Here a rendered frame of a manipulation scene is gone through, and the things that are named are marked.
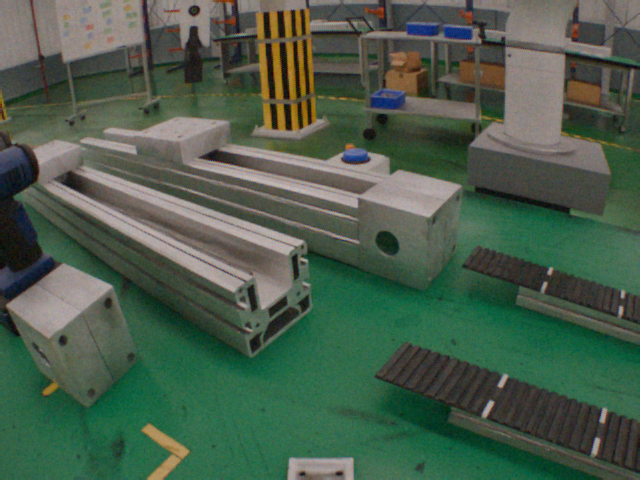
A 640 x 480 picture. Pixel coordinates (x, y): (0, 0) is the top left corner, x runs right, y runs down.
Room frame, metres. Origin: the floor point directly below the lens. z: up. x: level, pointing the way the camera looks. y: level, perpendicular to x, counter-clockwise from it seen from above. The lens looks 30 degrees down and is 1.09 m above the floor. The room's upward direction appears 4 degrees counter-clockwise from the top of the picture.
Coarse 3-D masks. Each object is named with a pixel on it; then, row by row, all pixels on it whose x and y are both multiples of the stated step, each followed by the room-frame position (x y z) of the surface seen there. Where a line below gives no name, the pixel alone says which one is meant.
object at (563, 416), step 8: (560, 400) 0.19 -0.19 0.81; (568, 400) 0.19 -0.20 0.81; (576, 400) 0.19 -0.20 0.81; (560, 408) 0.19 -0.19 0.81; (568, 408) 0.19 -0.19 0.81; (576, 408) 0.18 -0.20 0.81; (552, 416) 0.18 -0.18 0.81; (560, 416) 0.18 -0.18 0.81; (568, 416) 0.18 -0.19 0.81; (552, 424) 0.17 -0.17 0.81; (560, 424) 0.17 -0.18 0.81; (568, 424) 0.17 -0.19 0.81; (552, 432) 0.17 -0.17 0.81; (560, 432) 0.16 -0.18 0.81; (568, 432) 0.16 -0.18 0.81; (552, 440) 0.16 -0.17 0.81; (560, 440) 0.16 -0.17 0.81
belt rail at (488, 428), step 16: (464, 416) 0.22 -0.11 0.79; (480, 432) 0.20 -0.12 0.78; (496, 432) 0.19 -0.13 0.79; (512, 432) 0.18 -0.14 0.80; (528, 448) 0.17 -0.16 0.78; (544, 448) 0.16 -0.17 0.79; (560, 448) 0.16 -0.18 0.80; (576, 464) 0.14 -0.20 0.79; (592, 464) 0.14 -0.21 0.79; (608, 464) 0.13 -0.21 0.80
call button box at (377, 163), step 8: (328, 160) 0.69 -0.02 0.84; (336, 160) 0.69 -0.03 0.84; (344, 160) 0.68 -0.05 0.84; (368, 160) 0.67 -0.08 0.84; (376, 160) 0.68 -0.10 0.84; (384, 160) 0.68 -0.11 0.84; (360, 168) 0.65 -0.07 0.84; (368, 168) 0.65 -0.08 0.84; (376, 168) 0.66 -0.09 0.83; (384, 168) 0.68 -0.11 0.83
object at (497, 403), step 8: (504, 376) 0.24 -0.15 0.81; (496, 384) 0.23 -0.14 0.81; (504, 384) 0.23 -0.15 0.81; (512, 384) 0.22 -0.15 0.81; (496, 392) 0.22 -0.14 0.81; (504, 392) 0.22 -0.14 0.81; (512, 392) 0.22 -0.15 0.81; (488, 400) 0.21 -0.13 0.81; (496, 400) 0.21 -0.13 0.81; (504, 400) 0.21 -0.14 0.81; (488, 408) 0.20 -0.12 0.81; (496, 408) 0.20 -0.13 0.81; (504, 408) 0.20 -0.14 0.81; (480, 416) 0.20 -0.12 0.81; (488, 416) 0.20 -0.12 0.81; (496, 416) 0.19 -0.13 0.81
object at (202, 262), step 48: (48, 192) 0.66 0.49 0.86; (96, 192) 0.67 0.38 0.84; (144, 192) 0.57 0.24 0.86; (96, 240) 0.55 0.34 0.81; (144, 240) 0.43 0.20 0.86; (192, 240) 0.48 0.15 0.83; (240, 240) 0.42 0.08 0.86; (288, 240) 0.40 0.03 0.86; (144, 288) 0.45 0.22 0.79; (192, 288) 0.37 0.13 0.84; (240, 288) 0.33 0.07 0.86; (288, 288) 0.38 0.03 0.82; (240, 336) 0.33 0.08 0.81
